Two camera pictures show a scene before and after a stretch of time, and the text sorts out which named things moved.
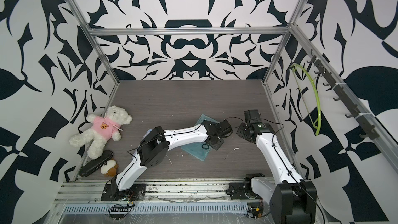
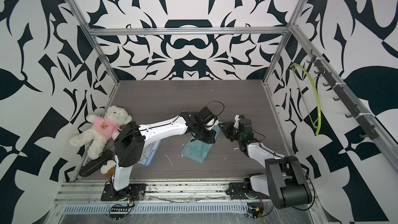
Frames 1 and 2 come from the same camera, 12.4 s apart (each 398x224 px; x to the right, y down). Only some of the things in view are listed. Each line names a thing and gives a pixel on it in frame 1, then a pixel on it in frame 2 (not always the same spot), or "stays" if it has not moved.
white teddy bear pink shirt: (103, 127) stays
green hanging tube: (318, 129) stays
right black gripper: (240, 130) to (226, 127)
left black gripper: (219, 144) to (211, 139)
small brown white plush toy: (110, 168) stays
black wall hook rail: (345, 96) stays
